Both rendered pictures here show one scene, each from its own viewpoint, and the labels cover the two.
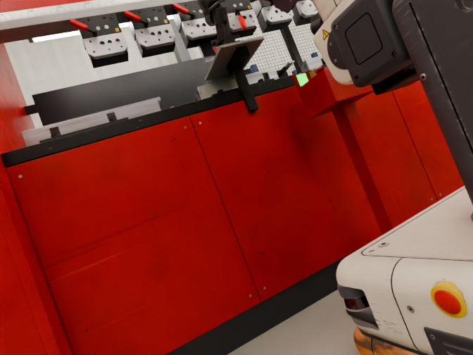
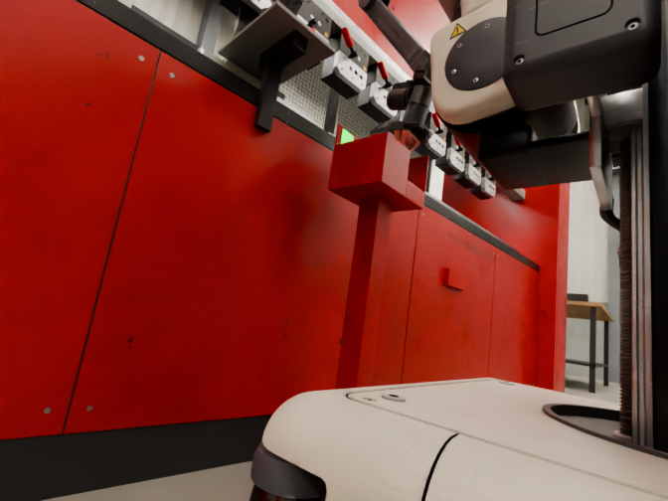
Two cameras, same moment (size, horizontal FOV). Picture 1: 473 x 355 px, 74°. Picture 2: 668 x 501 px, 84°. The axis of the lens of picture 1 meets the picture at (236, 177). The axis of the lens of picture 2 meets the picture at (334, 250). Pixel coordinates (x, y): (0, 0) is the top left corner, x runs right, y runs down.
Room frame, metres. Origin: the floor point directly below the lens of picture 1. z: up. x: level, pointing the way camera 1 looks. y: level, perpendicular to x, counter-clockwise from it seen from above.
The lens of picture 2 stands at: (0.37, -0.01, 0.35)
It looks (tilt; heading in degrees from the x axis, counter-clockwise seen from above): 10 degrees up; 336
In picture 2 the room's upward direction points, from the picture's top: 8 degrees clockwise
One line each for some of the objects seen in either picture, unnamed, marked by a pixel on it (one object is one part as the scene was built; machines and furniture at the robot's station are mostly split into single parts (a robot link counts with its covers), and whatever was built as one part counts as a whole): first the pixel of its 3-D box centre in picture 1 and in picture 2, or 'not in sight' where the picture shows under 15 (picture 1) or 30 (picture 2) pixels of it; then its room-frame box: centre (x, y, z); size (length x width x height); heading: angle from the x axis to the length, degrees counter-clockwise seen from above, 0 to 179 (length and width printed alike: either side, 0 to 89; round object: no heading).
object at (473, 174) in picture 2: not in sight; (468, 169); (1.84, -1.40, 1.26); 0.15 x 0.09 x 0.17; 110
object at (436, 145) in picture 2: not in sight; (430, 137); (1.71, -1.02, 1.26); 0.15 x 0.09 x 0.17; 110
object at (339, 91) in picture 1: (332, 82); (381, 166); (1.16, -0.46, 0.75); 0.20 x 0.16 x 0.18; 114
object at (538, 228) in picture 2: not in sight; (498, 233); (2.32, -2.18, 1.15); 0.85 x 0.25 x 2.30; 20
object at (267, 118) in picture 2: (246, 82); (275, 85); (1.20, -0.17, 0.88); 0.14 x 0.04 x 0.22; 20
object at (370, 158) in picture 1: (369, 172); (363, 306); (1.16, -0.46, 0.39); 0.06 x 0.06 x 0.54; 24
